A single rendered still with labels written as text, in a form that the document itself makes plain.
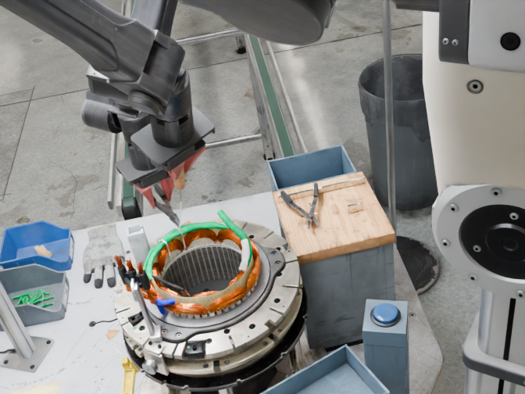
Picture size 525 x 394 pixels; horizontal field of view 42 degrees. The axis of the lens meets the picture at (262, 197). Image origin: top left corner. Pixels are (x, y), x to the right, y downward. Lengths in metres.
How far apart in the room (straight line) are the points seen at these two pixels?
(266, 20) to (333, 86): 3.42
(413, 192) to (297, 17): 2.48
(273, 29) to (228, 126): 3.20
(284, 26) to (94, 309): 1.28
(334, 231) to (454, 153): 0.65
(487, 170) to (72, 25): 0.42
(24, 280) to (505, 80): 1.40
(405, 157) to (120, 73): 2.09
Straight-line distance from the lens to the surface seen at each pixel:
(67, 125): 4.04
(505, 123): 0.58
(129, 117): 1.12
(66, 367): 1.57
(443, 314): 2.54
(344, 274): 1.29
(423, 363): 1.42
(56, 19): 0.71
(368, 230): 1.26
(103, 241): 1.80
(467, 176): 0.66
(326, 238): 1.25
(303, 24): 0.43
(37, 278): 1.75
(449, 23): 0.37
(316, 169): 1.50
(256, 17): 0.44
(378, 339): 1.15
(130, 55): 0.76
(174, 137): 0.91
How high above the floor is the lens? 1.90
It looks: 38 degrees down
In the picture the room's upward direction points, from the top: 10 degrees counter-clockwise
